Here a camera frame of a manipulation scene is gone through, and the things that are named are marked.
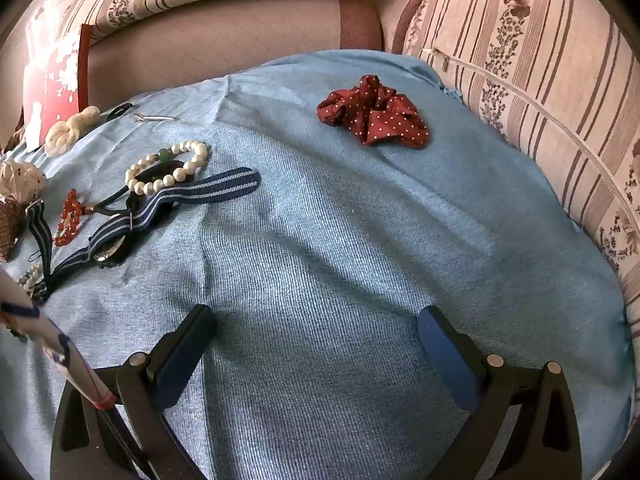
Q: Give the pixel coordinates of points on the metal hair pin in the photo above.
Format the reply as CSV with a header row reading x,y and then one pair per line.
x,y
157,118

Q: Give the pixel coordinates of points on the white spotted scrunchie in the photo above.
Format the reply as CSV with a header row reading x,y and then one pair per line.
x,y
22,177

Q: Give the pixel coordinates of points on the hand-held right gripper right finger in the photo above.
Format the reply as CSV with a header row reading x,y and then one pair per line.
x,y
445,355

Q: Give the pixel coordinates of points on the red polka dot scrunchie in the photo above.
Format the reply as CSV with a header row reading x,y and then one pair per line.
x,y
380,115

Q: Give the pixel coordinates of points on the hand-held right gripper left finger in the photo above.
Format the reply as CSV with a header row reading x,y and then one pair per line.
x,y
175,360

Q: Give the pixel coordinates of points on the light blue knit blanket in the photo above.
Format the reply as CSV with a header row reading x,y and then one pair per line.
x,y
325,235

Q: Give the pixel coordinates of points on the brown woven basket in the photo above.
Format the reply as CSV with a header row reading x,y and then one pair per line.
x,y
11,230

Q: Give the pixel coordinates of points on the brown sofa bolster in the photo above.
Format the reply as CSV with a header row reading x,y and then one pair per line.
x,y
225,35

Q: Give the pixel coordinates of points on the red floral gift box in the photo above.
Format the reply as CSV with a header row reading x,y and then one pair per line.
x,y
55,85

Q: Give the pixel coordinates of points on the cream scrunchie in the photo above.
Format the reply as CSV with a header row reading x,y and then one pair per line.
x,y
70,127

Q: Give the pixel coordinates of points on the striped floral sofa seat cushion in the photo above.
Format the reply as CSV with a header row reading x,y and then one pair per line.
x,y
550,85

